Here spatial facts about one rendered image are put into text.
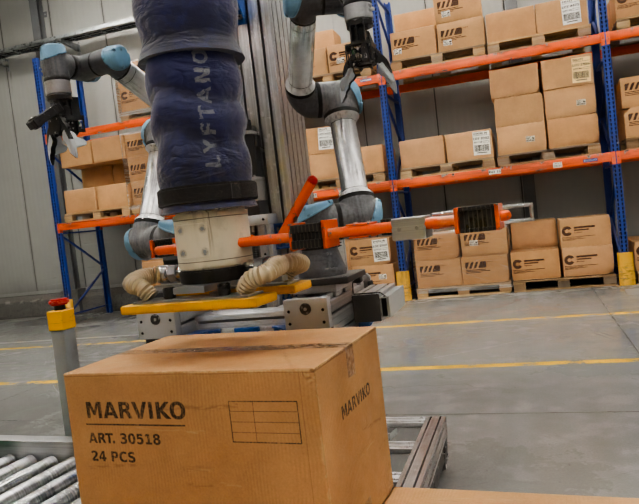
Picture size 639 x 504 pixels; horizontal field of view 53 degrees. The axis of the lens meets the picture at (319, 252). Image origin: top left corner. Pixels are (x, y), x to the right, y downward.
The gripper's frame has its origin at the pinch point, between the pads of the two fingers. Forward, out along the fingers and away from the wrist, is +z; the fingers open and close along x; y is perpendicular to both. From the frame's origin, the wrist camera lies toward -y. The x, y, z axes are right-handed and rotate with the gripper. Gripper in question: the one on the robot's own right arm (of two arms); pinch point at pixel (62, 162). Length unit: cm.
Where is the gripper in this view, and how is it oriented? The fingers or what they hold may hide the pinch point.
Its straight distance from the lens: 211.7
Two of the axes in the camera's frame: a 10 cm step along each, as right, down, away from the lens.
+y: 6.5, -1.2, 7.5
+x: -7.5, 0.6, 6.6
